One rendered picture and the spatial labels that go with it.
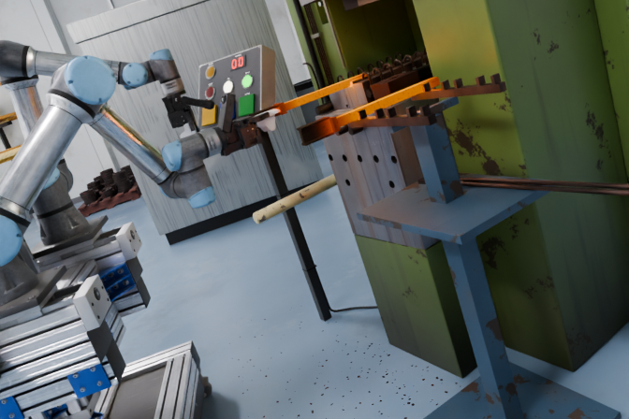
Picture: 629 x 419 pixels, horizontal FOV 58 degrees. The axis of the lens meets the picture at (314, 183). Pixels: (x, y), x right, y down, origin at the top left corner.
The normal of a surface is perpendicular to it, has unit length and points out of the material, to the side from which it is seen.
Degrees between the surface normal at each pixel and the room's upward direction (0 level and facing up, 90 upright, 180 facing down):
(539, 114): 90
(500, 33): 90
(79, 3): 90
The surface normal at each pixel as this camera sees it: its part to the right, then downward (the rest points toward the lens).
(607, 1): -0.80, 0.39
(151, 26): 0.13, 0.22
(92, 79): 0.67, -0.11
